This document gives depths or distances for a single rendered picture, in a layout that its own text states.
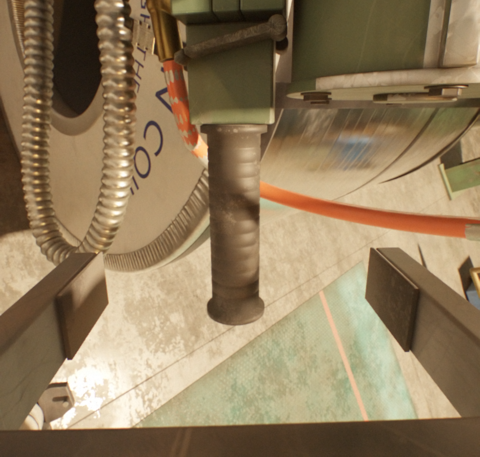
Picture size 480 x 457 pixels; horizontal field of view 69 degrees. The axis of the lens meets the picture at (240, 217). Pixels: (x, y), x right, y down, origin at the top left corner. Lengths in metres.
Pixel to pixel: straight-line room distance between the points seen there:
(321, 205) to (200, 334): 1.47
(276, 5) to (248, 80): 0.04
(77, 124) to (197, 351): 1.17
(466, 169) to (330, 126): 4.49
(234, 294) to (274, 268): 1.82
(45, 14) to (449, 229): 0.31
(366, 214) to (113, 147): 0.17
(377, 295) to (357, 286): 2.55
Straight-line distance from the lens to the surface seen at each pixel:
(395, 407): 3.04
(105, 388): 1.52
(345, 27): 0.18
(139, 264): 0.71
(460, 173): 5.07
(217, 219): 0.22
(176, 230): 0.57
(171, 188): 0.56
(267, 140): 0.46
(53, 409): 0.79
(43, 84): 0.31
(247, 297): 0.24
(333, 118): 0.59
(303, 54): 0.20
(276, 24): 0.20
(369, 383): 2.74
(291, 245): 2.20
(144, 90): 0.60
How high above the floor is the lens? 1.41
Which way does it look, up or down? 47 degrees down
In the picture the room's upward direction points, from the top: 70 degrees clockwise
